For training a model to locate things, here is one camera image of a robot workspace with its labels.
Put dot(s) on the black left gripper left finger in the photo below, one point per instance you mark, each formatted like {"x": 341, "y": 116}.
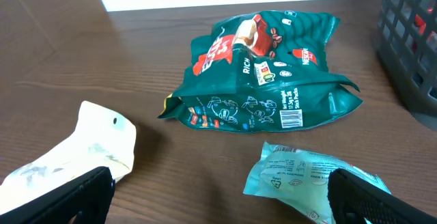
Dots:
{"x": 84, "y": 200}

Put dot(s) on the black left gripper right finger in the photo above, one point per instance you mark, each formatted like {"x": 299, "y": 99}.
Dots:
{"x": 355, "y": 201}

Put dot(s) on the green Nescafe coffee bag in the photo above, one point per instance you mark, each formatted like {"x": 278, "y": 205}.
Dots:
{"x": 262, "y": 72}

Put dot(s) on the spaghetti pack with orange ends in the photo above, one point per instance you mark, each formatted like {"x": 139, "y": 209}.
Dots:
{"x": 420, "y": 24}

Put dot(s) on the light teal snack packet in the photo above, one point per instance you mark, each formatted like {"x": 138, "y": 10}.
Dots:
{"x": 299, "y": 178}

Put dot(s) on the cream paper pouch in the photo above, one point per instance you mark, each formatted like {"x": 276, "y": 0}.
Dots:
{"x": 102, "y": 138}

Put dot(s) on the grey plastic basket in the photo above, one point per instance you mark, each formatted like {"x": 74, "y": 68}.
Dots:
{"x": 413, "y": 75}

